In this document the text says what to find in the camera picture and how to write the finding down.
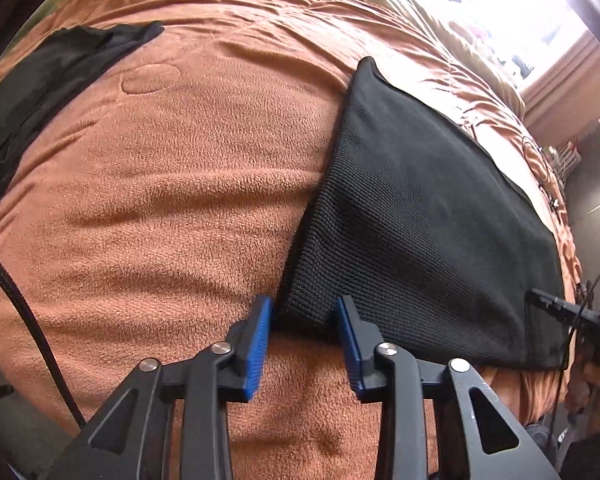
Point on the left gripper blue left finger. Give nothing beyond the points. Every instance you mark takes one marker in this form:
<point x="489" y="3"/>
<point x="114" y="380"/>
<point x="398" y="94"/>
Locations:
<point x="249" y="341"/>

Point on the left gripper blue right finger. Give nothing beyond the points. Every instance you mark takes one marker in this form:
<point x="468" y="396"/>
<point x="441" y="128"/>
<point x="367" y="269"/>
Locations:
<point x="359" y="340"/>

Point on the black t-shirt patterned shoulders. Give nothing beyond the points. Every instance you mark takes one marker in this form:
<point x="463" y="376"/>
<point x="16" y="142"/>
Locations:
<point x="415" y="222"/>

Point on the person right hand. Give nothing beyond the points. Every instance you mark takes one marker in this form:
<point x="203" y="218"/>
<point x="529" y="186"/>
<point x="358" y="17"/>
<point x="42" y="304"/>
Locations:
<point x="583" y="392"/>

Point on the orange-brown bed blanket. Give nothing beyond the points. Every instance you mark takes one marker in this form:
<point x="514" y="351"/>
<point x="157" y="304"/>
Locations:
<point x="158" y="202"/>

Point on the striped gift bag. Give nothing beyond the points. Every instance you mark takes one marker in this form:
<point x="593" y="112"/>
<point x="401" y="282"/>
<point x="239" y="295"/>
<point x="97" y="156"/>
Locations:
<point x="564" y="159"/>

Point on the pink curtain right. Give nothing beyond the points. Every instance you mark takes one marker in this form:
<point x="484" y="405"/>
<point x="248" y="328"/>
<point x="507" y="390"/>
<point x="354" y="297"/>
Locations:
<point x="564" y="101"/>

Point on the folded black shirt left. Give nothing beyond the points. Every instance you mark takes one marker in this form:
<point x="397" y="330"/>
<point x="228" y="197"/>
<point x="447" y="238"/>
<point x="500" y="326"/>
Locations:
<point x="49" y="78"/>

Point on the beige duvet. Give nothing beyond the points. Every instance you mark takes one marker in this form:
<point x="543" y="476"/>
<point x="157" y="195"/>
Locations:
<point x="445" y="35"/>

